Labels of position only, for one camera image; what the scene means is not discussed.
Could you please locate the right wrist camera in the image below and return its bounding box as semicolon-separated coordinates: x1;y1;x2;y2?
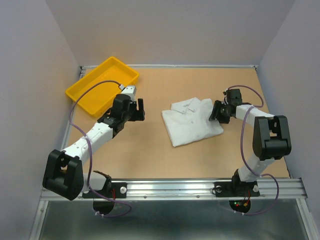
225;88;243;106

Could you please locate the white long sleeve shirt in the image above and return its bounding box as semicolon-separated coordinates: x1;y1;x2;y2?
161;97;224;147

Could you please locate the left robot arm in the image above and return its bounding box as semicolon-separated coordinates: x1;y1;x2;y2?
42;94;145;200

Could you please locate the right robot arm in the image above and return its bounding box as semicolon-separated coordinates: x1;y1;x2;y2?
209;100;292;198

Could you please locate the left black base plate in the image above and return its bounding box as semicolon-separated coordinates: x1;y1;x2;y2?
82;182;128;199

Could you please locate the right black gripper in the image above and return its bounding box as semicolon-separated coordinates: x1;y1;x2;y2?
207;99;231;124

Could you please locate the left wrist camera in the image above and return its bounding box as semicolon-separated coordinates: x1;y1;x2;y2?
119;84;137;102

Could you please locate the aluminium rail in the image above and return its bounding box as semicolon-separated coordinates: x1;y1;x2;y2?
79;64;258;72
57;66;86;150
39;177;308;201

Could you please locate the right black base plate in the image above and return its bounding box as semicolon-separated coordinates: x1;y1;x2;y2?
211;181;260;198

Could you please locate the aluminium back rail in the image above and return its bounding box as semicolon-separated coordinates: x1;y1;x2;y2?
79;64;258;72

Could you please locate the aluminium front rail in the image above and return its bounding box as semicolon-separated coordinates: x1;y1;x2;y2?
39;177;308;201

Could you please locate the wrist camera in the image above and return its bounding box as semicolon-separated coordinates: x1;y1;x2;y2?
225;88;243;106
119;84;137;102

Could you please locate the aluminium left side rail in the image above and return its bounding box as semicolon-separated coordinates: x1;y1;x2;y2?
57;66;86;150

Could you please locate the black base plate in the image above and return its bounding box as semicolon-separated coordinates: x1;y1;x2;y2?
211;181;260;198
82;182;128;199

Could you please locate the yellow plastic tray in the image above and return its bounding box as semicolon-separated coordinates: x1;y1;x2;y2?
65;56;139;117

